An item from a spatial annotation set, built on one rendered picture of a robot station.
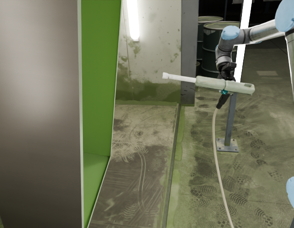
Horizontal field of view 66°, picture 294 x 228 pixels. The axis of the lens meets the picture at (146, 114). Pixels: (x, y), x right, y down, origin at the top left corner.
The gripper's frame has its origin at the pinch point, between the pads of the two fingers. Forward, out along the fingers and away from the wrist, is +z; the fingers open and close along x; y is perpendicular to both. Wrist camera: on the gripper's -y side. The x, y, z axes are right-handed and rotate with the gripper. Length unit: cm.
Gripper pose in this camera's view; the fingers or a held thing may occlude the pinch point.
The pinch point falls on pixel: (228, 91)
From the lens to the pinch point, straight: 130.4
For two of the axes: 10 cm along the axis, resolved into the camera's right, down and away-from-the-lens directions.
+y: -1.1, 5.4, 8.4
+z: -1.2, 8.3, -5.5
